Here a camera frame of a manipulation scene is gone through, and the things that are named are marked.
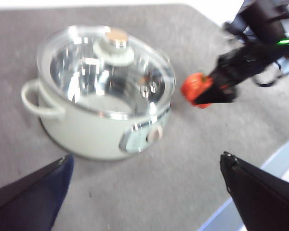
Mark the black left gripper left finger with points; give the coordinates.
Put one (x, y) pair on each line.
(26, 204)

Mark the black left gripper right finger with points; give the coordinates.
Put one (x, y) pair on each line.
(262, 199)

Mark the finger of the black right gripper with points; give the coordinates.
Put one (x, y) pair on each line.
(219, 75)
(221, 96)

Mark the small orange pumpkin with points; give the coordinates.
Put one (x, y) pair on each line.
(191, 87)

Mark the glass lid with green knob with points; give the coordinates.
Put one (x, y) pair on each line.
(103, 79)

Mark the pale green electric cooking pot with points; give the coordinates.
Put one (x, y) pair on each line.
(86, 134)

